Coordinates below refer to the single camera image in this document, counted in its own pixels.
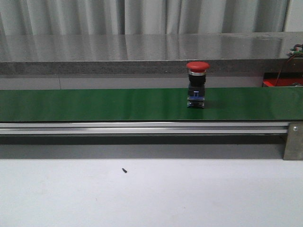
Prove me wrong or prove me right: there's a red mushroom push button switch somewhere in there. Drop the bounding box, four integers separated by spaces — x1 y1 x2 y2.
186 61 210 108

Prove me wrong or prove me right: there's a grey stone counter slab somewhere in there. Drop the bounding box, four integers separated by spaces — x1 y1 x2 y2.
0 32 303 75

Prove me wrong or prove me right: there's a green conveyor belt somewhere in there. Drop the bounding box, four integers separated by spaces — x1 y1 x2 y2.
0 87 303 122

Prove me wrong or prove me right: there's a red plastic bin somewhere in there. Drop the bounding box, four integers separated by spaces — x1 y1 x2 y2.
262 72 303 87

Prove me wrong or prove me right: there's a green circuit board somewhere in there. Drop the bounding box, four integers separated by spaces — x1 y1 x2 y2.
287 44 303 57

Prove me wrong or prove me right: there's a white pleated curtain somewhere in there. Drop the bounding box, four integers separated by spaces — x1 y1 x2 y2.
0 0 288 35

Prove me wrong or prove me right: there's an aluminium conveyor side rail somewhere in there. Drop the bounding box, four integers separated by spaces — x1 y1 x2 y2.
0 122 289 135

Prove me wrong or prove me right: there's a steel conveyor mounting bracket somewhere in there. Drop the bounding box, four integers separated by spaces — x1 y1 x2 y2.
283 122 303 160

